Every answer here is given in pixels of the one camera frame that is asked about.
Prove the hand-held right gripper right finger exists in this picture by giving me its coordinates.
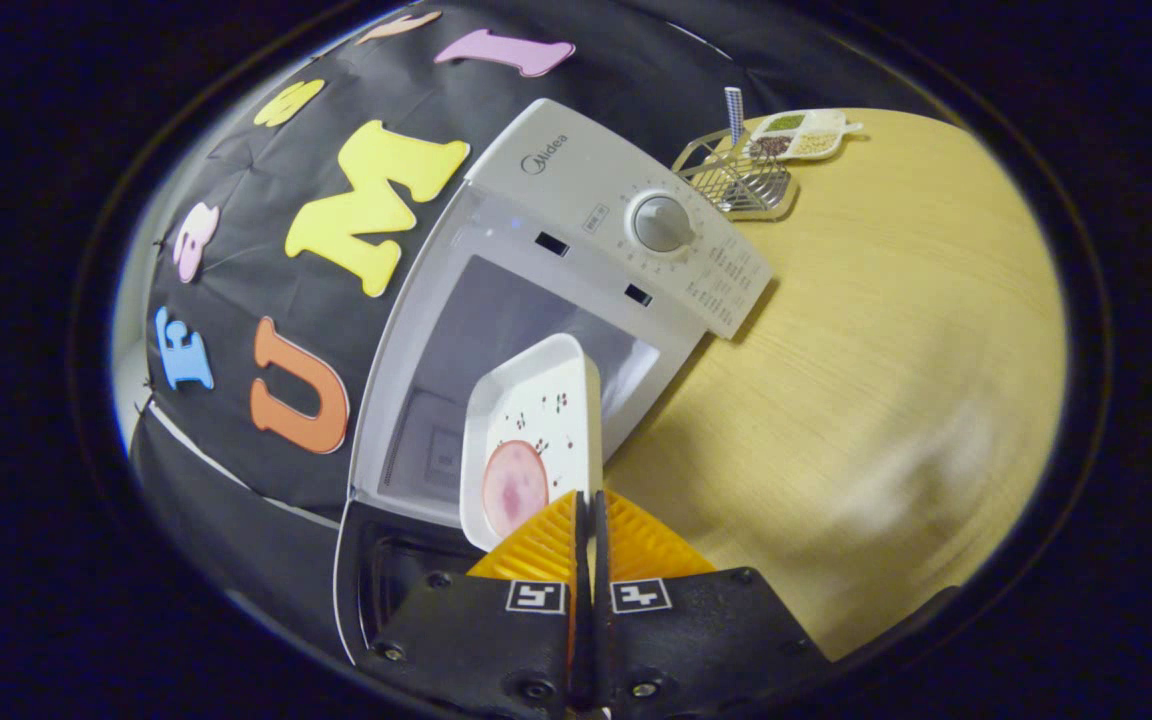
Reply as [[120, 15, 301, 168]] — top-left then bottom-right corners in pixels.
[[591, 490, 832, 720]]

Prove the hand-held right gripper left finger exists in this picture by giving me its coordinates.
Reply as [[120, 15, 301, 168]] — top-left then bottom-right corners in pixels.
[[356, 490, 582, 720]]

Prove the pink ham slice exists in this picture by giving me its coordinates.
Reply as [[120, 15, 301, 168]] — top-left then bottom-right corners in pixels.
[[482, 440, 550, 538]]

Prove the white rectangular food plate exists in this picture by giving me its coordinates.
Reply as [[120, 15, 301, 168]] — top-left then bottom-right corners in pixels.
[[460, 333, 604, 553]]

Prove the white microwave oven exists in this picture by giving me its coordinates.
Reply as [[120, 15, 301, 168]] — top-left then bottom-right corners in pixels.
[[333, 97, 775, 666]]

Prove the white divided grain dish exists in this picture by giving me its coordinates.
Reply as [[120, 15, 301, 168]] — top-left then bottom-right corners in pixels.
[[748, 109, 864, 162]]

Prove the metal wire basket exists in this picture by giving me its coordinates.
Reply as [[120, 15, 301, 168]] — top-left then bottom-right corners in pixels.
[[672, 128, 799, 222]]

